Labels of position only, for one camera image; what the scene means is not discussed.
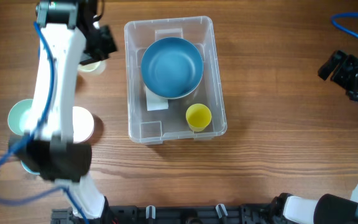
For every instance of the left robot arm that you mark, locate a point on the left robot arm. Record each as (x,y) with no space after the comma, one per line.
(69,38)

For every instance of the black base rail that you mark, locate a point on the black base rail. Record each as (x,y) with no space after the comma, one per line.
(242,214)

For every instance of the cream cup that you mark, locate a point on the cream cup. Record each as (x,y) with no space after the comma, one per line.
(96,68)

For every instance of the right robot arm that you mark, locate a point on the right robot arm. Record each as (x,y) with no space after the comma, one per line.
(328,209)

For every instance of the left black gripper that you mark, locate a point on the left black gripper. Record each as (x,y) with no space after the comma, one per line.
(103,43)

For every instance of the light blue bowl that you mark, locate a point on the light blue bowl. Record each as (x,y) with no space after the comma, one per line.
(27,169)

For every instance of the yellow cup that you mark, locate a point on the yellow cup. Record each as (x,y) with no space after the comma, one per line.
(198,117)

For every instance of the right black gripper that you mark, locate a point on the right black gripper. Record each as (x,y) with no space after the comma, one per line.
(340,68)

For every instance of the clear plastic storage container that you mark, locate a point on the clear plastic storage container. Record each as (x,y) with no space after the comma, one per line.
(155,127)

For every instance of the white label in container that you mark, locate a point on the white label in container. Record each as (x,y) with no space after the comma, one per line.
(155,102)

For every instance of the pale pink bowl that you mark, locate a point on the pale pink bowl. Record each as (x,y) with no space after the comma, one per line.
(83,124)

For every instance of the green bowl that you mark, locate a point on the green bowl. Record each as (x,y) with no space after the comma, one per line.
(18,115)

